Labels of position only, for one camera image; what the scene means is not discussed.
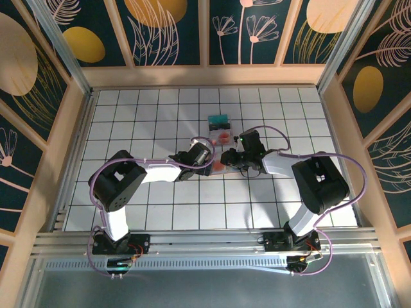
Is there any slotted grey cable duct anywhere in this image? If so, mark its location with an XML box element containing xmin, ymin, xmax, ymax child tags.
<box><xmin>44</xmin><ymin>259</ymin><xmax>290</xmax><ymax>271</ymax></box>

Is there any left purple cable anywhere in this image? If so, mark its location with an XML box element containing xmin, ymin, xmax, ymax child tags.
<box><xmin>87</xmin><ymin>136</ymin><xmax>215</xmax><ymax>279</ymax></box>

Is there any purple cable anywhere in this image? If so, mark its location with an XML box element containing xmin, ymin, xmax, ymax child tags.
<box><xmin>239</xmin><ymin>126</ymin><xmax>367</xmax><ymax>278</ymax></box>
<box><xmin>87</xmin><ymin>136</ymin><xmax>215</xmax><ymax>279</ymax></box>

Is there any aluminium side rail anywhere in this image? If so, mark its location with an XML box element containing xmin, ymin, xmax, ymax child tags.
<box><xmin>48</xmin><ymin>89</ymin><xmax>97</xmax><ymax>232</ymax></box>

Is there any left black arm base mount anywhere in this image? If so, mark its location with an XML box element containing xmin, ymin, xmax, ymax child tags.
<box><xmin>91</xmin><ymin>233</ymin><xmax>152</xmax><ymax>257</ymax></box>

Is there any aluminium corner post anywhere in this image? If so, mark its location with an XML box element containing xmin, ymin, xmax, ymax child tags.
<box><xmin>25</xmin><ymin>0</ymin><xmax>96</xmax><ymax>97</ymax></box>
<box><xmin>315</xmin><ymin>0</ymin><xmax>377</xmax><ymax>96</ymax></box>

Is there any grey metal base plate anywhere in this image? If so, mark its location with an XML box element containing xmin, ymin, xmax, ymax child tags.
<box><xmin>30</xmin><ymin>268</ymin><xmax>391</xmax><ymax>308</ymax></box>

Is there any aluminium rail frame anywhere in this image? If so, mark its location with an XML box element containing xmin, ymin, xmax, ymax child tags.
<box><xmin>30</xmin><ymin>228</ymin><xmax>385</xmax><ymax>259</ymax></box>

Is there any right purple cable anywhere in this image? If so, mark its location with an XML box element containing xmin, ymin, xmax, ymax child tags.
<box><xmin>239</xmin><ymin>126</ymin><xmax>367</xmax><ymax>278</ymax></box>

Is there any teal credit card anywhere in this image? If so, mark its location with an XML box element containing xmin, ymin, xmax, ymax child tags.
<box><xmin>207</xmin><ymin>114</ymin><xmax>231</xmax><ymax>125</ymax></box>

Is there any controller circuit board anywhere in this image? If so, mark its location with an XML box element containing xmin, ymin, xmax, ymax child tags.
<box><xmin>285</xmin><ymin>252</ymin><xmax>324</xmax><ymax>275</ymax></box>
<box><xmin>105</xmin><ymin>255</ymin><xmax>144</xmax><ymax>276</ymax></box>

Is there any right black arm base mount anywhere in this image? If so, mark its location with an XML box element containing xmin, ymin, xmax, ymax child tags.
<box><xmin>261</xmin><ymin>231</ymin><xmax>322</xmax><ymax>255</ymax></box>

